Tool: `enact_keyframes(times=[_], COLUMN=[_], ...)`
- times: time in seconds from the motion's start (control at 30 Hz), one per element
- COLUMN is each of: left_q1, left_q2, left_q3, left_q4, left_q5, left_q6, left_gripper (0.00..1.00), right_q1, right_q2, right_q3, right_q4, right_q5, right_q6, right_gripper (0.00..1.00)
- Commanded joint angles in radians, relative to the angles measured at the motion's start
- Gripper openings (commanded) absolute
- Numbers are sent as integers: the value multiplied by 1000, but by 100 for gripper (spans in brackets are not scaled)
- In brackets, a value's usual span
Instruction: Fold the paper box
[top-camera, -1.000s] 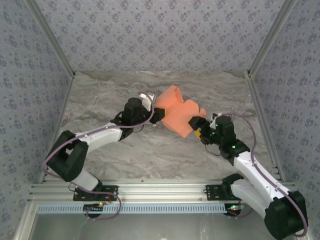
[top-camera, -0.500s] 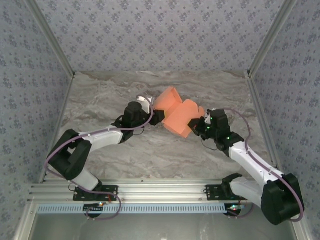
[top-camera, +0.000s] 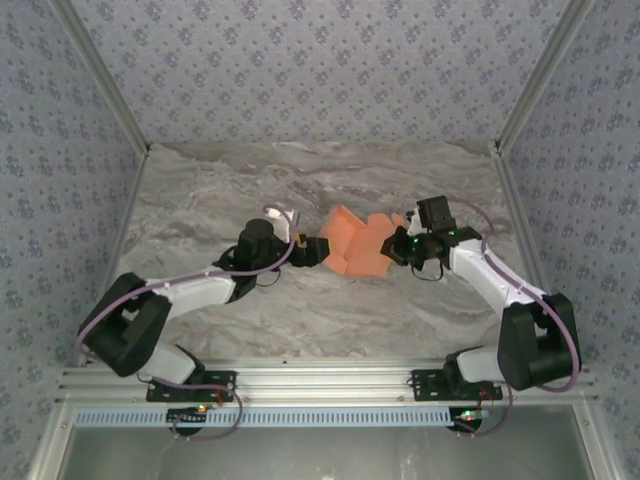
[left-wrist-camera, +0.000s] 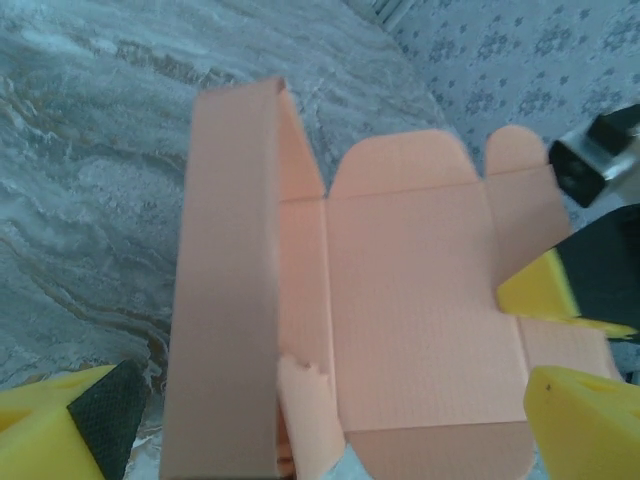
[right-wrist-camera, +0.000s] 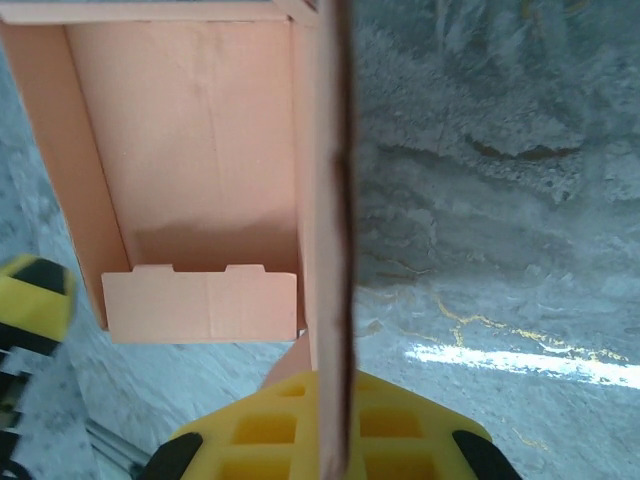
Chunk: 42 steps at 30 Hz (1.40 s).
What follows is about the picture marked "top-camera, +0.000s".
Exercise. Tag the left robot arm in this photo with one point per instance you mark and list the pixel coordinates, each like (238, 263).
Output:
(200, 290)

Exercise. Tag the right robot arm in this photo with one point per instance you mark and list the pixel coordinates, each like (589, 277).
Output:
(480, 270)

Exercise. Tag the aluminium front beam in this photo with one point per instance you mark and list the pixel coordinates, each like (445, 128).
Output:
(320, 380)

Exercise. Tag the small black controller board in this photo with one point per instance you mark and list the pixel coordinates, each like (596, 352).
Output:
(472, 416)
(187, 420)

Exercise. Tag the grey metal sheet panel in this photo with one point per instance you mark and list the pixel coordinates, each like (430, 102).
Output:
(320, 455)

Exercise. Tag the aluminium side rail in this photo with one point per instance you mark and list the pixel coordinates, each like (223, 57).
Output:
(517, 200)
(131, 200)

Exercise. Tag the aluminium frame post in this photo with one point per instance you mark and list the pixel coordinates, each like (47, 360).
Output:
(541, 75)
(106, 75)

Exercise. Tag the aluminium frame leg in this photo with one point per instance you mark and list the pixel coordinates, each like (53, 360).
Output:
(597, 450)
(50, 450)

